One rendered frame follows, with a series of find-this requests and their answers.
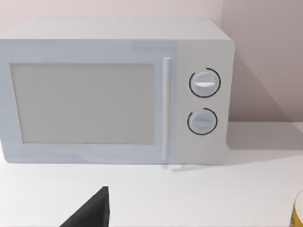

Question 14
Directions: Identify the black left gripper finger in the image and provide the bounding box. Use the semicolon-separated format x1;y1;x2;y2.
59;186;111;227

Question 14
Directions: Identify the pale microwave door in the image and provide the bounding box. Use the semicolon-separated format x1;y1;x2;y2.
0;39;178;164

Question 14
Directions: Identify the small pale microwave knob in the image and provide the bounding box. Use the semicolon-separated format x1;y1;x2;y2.
190;111;215;133

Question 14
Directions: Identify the large pale microwave knob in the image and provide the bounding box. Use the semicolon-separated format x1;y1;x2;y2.
191;71;218;96

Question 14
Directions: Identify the pale microwave oven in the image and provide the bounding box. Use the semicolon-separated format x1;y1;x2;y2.
0;18;236;166

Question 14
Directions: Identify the yellow and white cup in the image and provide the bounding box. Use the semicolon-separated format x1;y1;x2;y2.
291;190;303;227

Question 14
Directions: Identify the pale microwave door handle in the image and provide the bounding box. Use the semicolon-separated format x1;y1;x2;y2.
162;57;171;170

